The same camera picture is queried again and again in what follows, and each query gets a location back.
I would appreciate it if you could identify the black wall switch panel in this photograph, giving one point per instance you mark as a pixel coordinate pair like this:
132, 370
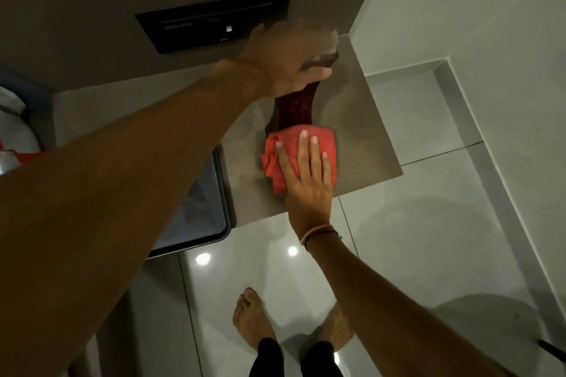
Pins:
199, 23

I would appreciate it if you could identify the person's right little finger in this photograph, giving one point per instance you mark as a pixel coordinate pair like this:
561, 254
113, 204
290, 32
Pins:
327, 169

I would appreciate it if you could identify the person's left thumb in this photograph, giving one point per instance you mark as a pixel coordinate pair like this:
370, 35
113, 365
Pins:
319, 74

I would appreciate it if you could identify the person's right leg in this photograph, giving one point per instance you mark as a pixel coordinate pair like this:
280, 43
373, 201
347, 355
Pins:
320, 361

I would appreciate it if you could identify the person's foot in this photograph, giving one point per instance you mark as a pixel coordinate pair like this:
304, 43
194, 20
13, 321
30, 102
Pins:
252, 319
329, 328

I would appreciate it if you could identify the dark red decorative stand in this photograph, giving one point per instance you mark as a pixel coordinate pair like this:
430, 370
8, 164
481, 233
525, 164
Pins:
297, 107

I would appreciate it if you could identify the red cleaning cloth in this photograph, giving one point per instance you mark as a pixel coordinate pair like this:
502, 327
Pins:
283, 147

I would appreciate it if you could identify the pink wrist band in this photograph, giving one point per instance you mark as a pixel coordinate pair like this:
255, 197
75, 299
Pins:
319, 233

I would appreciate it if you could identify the person's right forearm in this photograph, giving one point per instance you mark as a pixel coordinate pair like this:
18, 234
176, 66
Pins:
389, 315

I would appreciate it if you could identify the person's leg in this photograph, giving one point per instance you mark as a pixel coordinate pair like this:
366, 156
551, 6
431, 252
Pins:
320, 361
267, 359

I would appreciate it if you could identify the white and red bag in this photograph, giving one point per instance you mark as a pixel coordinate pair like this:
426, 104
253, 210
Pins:
15, 138

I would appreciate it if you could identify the person's left forearm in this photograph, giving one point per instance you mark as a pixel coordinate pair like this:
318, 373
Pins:
110, 195

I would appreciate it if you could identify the black stick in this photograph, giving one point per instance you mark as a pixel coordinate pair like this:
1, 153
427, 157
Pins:
552, 351

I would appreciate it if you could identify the grey wooden side table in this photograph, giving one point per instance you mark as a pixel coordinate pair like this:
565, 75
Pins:
362, 138

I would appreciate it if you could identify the person's right middle finger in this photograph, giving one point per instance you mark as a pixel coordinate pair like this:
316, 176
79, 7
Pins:
304, 153

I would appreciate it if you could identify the person's left leg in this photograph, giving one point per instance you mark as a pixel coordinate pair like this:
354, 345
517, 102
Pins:
267, 359

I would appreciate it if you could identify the person's left hand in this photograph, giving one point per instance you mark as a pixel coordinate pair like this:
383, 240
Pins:
278, 63

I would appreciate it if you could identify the person's right foot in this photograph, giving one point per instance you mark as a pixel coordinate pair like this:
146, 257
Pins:
329, 328

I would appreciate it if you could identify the person's left foot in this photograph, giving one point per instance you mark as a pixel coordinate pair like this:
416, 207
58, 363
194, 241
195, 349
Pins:
252, 319

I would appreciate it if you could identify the person's right hand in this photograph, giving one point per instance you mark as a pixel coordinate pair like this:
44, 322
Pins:
309, 195

